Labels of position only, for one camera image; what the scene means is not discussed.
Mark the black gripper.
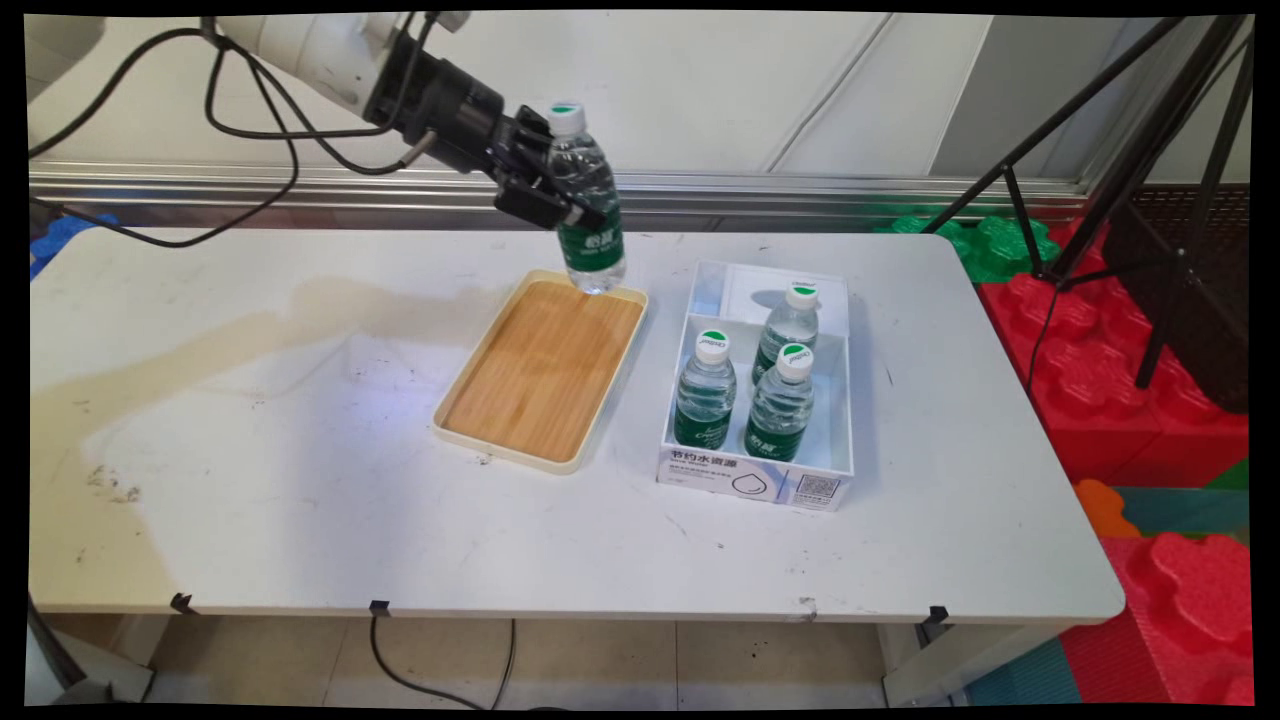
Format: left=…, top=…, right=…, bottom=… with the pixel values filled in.
left=363, top=28, right=608, bottom=232

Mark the clear water bottle green label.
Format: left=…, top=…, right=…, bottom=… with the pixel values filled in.
left=544, top=100, right=629, bottom=296
left=673, top=329, right=739, bottom=450
left=752, top=281, right=822, bottom=387
left=743, top=343, right=816, bottom=463

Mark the bamboo tray with cream rim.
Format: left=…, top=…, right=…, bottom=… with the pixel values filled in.
left=432, top=268, right=650, bottom=475

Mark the white cardboard bottle box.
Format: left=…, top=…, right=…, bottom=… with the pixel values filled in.
left=657, top=262, right=857, bottom=514

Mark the green foam block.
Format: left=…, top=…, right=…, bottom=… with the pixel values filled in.
left=878, top=214, right=1063, bottom=285

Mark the large red foam block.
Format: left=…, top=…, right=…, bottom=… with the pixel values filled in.
left=978, top=218, right=1251, bottom=489

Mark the black tripod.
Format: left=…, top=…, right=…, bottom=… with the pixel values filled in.
left=920, top=14, right=1256, bottom=391

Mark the white table leg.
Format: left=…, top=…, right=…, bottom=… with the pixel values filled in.
left=880, top=622, right=1063, bottom=709
left=28, top=614, right=157, bottom=704

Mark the orange foam piece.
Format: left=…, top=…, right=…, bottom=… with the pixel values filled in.
left=1074, top=479, right=1142, bottom=539

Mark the black mesh panel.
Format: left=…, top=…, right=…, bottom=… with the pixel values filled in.
left=1104, top=188, right=1251, bottom=416

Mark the teal foam mat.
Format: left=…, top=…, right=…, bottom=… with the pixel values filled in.
left=1112, top=486, right=1251, bottom=542

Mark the red foam mat piece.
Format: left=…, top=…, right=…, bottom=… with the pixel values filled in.
left=1060, top=532, right=1256, bottom=707

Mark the aluminium rail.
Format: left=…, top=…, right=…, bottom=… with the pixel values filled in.
left=30, top=162, right=1093, bottom=223

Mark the black floor cable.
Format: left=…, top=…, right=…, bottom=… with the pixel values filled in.
left=369, top=615, right=518, bottom=711

